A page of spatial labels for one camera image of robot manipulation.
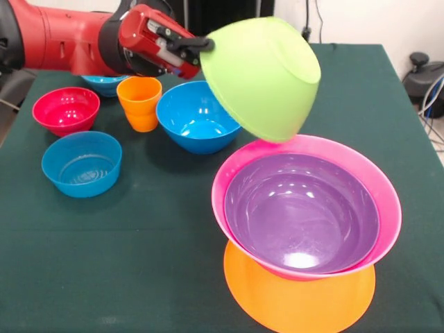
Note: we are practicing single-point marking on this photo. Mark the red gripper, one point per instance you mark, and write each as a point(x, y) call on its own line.
point(138, 34)

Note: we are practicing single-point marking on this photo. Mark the green bowl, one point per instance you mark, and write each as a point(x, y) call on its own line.
point(263, 76)

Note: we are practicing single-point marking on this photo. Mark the purple bowl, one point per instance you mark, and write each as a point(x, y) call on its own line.
point(301, 211)

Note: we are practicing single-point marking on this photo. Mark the large pink bowl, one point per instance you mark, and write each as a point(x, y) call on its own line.
point(388, 197)

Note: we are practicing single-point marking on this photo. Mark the large orange bowl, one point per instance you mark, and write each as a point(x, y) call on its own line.
point(298, 305)

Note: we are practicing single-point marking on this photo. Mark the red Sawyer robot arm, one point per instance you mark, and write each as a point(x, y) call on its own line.
point(52, 38)

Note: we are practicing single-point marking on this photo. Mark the orange cup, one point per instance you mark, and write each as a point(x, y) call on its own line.
point(138, 111)

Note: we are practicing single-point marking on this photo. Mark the small ribbed cyan bowl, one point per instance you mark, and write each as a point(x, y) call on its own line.
point(104, 85)

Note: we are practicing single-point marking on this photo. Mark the small crimson bowl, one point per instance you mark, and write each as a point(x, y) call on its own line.
point(66, 111)

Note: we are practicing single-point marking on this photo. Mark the translucent blue bowl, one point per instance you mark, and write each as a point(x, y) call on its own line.
point(81, 166)

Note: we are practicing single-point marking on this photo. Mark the dark green tablecloth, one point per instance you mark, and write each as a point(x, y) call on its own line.
point(138, 243)

